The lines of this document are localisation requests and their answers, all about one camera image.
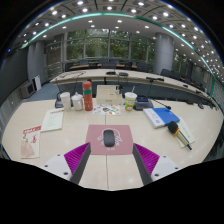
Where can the red thermos bottle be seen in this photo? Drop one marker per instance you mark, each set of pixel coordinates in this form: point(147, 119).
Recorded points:
point(87, 98)

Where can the white paper sheet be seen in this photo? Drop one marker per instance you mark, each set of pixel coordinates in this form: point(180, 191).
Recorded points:
point(187, 131)

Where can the white booklet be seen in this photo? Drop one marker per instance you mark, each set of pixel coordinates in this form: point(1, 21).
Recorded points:
point(52, 120)

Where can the curved beige conference desk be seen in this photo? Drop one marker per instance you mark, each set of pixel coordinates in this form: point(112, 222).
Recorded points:
point(96, 74)

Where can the white paper cup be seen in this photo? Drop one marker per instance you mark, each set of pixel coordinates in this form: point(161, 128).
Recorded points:
point(65, 101)

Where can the printed paper cup with straw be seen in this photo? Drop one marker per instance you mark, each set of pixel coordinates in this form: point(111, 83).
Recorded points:
point(130, 102)

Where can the pink mouse pad with drawing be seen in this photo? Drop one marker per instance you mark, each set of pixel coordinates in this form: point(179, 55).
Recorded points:
point(125, 146)

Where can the dark gooseneck conference microphone unit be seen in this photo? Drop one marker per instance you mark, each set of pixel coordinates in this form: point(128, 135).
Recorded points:
point(142, 104)
point(59, 104)

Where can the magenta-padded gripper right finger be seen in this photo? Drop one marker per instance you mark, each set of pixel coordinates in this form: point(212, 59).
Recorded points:
point(146, 160)

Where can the dark office chairs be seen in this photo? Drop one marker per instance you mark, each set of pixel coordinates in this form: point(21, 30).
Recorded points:
point(108, 65)

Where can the white lidded mug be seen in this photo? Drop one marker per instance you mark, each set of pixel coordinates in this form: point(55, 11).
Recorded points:
point(77, 102)

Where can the cream cardboard box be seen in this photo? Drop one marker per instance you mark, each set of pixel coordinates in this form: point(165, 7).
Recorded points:
point(108, 96)

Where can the ceiling lights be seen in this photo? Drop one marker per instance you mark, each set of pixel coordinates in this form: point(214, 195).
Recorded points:
point(109, 7)

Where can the red and white leaflet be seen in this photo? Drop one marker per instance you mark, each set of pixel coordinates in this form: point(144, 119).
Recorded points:
point(30, 143)

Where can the blue and white book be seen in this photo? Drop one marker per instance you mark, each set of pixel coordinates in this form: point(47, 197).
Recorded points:
point(163, 116)

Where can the handheld microphone with black foam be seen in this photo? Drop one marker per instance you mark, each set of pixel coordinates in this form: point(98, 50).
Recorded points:
point(172, 127)

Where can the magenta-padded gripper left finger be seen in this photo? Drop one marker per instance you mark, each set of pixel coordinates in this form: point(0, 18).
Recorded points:
point(77, 159)

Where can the colourful sticker sheet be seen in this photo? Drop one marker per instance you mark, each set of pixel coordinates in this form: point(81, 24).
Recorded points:
point(106, 109)

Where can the black computer mouse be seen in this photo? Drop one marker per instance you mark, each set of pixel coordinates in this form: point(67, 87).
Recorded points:
point(109, 138)

